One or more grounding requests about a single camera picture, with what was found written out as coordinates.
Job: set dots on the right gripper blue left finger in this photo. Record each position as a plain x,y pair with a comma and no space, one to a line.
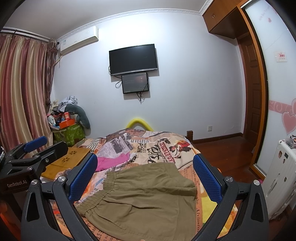
68,190

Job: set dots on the grey stuffed toy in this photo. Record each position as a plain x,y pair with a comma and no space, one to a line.
81,115

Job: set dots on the wooden folding bed table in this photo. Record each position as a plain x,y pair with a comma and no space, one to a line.
73,158

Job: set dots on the olive green shorts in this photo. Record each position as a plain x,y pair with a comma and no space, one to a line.
145,202

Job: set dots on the pink garment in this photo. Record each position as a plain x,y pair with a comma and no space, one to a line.
104,163

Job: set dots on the wooden bedpost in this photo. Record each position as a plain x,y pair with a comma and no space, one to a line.
189,135

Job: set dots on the yellow foam bed rail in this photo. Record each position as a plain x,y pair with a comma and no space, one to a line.
138,121

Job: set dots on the green storage bag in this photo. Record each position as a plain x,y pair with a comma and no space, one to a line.
70,135

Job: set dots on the wooden overhead cabinet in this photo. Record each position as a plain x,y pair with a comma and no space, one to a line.
224,18

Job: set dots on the white wall socket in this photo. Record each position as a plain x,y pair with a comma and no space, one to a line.
209,128

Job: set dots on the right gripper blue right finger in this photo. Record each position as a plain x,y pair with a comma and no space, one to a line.
219,190

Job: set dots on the red striped curtain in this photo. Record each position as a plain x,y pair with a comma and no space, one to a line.
27,71

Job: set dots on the yellow orange plush blanket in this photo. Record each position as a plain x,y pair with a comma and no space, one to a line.
208,207

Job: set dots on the small black wall monitor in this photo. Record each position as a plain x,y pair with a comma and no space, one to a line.
135,82

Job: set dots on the newspaper print bed quilt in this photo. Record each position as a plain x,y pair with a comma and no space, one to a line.
144,147

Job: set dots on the white air conditioner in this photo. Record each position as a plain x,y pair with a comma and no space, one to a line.
78,40

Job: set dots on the orange box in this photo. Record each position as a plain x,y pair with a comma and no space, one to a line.
67,123

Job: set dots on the wooden door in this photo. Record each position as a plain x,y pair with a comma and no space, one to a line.
253,88

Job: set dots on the wall mounted black television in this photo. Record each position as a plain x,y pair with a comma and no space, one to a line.
133,59

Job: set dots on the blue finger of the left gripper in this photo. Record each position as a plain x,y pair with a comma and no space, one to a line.
48,156
34,143

